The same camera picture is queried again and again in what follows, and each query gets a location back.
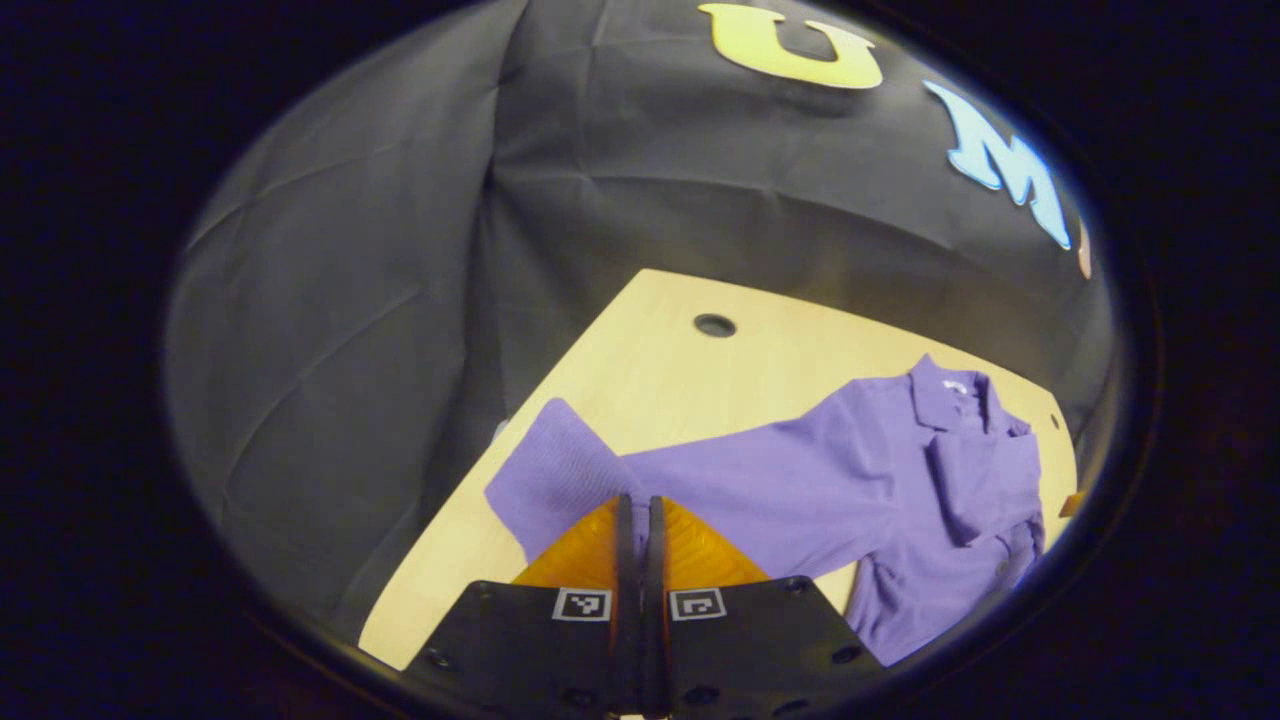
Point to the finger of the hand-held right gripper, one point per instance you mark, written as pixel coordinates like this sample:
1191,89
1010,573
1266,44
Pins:
1072,503

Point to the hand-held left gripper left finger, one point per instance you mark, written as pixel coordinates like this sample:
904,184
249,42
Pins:
625,600

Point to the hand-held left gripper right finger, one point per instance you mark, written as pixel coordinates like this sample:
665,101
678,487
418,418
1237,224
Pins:
655,600

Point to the purple button shirt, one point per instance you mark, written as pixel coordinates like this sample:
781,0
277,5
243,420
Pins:
850,470

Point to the black backdrop cloth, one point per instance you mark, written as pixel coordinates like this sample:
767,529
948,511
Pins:
400,250

